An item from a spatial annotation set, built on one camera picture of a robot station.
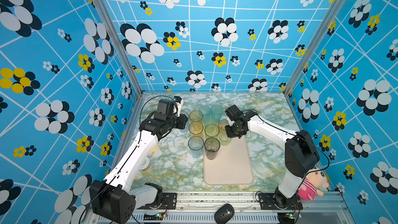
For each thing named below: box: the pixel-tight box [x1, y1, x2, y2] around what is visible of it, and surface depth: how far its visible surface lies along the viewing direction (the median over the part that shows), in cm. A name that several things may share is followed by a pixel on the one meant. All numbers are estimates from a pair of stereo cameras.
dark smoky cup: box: [204, 136, 221, 161], surface depth 84 cm
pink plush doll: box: [297, 163, 331, 202], surface depth 74 cm
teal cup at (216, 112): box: [210, 104, 224, 123], surface depth 101 cm
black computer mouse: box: [214, 203, 235, 224], surface depth 70 cm
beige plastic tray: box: [203, 135, 254, 186], surface depth 85 cm
